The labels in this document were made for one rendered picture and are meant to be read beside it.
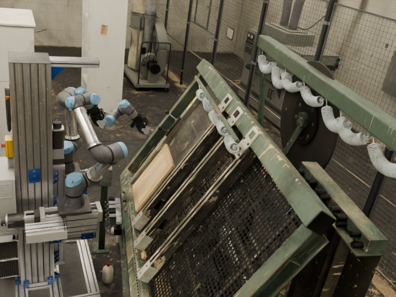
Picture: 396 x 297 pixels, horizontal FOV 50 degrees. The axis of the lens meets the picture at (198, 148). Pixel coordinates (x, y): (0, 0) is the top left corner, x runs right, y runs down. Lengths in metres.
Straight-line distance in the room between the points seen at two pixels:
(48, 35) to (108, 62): 4.48
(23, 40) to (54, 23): 6.03
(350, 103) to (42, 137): 1.97
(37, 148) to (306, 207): 1.93
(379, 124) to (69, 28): 9.79
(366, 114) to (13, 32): 4.01
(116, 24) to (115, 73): 0.78
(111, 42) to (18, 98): 4.16
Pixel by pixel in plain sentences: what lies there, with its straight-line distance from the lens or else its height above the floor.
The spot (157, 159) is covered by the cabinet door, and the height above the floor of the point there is 1.19.
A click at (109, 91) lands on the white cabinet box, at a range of 7.20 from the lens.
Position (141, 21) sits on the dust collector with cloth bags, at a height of 1.21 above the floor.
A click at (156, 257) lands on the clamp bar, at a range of 2.70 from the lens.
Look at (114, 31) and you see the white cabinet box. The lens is 6.94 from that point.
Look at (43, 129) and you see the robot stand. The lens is 3.04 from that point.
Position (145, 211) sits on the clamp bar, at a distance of 3.12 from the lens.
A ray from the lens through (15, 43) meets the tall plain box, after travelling 5.32.
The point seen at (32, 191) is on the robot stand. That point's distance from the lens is 3.27.
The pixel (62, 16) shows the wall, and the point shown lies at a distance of 11.29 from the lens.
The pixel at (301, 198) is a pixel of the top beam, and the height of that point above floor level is 1.93.
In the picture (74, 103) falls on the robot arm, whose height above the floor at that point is 1.82.
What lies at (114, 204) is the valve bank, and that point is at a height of 0.75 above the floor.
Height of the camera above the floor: 2.85
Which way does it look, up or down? 26 degrees down
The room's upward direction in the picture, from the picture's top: 9 degrees clockwise
